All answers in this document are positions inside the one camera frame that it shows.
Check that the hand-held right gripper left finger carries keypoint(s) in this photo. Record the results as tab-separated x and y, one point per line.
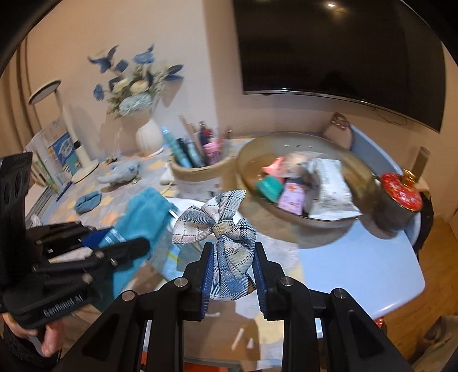
206	282

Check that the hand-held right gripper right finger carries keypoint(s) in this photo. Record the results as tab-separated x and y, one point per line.
260	286

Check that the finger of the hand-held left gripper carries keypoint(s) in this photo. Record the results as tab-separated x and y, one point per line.
121	252
96	238

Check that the blue plaid bow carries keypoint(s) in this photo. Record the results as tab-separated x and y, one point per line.
229	246

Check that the person's left hand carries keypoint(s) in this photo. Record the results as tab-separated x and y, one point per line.
50	339

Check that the small blue cloth pouch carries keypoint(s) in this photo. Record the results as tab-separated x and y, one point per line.
87	203

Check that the teal towel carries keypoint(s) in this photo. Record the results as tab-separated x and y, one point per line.
143	218

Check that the printed table mat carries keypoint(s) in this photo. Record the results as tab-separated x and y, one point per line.
118	200

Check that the blue pen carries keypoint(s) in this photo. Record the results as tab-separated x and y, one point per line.
63	191

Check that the blue picture book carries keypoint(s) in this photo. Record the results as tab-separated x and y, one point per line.
59	153

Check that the purple packet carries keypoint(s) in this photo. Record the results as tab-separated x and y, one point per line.
291	198

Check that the white desk lamp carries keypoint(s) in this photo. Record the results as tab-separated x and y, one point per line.
77	143

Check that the round beige storage basket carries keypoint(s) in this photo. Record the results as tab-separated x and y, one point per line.
200	179

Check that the blue chair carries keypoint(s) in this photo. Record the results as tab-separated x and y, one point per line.
368	264

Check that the white ribbed vase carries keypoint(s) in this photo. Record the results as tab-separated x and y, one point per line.
149	139

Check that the white crinkled packet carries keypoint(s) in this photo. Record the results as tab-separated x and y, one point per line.
331	189

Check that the pink packet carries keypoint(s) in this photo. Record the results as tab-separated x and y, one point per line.
274	167

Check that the brown glass bowl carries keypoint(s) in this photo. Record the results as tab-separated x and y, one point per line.
257	157

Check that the pink bottle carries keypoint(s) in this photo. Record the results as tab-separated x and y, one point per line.
211	152

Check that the blue and white flower bouquet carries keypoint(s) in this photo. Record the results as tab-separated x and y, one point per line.
137	89

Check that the red lidded jar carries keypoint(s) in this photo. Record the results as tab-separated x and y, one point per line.
399	196

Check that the beige handbag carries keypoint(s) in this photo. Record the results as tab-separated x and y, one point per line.
338	132

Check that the black wall television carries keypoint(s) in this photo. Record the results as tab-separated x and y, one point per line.
329	46

